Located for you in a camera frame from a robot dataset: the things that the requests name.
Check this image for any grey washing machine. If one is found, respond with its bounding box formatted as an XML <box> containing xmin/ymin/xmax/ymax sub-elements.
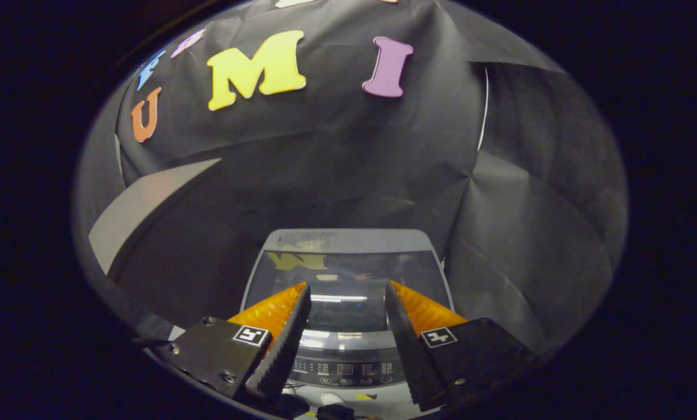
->
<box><xmin>240</xmin><ymin>229</ymin><xmax>457</xmax><ymax>390</ymax></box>

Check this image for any dark glass washing machine lid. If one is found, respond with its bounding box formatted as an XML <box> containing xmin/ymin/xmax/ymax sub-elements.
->
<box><xmin>243</xmin><ymin>251</ymin><xmax>454</xmax><ymax>333</ymax></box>

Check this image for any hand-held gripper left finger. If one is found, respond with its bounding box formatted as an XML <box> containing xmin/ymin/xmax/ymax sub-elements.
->
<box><xmin>153</xmin><ymin>282</ymin><xmax>313</xmax><ymax>401</ymax></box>

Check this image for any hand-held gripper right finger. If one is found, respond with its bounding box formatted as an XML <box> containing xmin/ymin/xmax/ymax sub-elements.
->
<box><xmin>385</xmin><ymin>280</ymin><xmax>535</xmax><ymax>412</ymax></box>

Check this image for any black backdrop cloth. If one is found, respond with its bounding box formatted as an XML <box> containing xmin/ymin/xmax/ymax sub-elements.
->
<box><xmin>71</xmin><ymin>0</ymin><xmax>629</xmax><ymax>362</ymax></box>

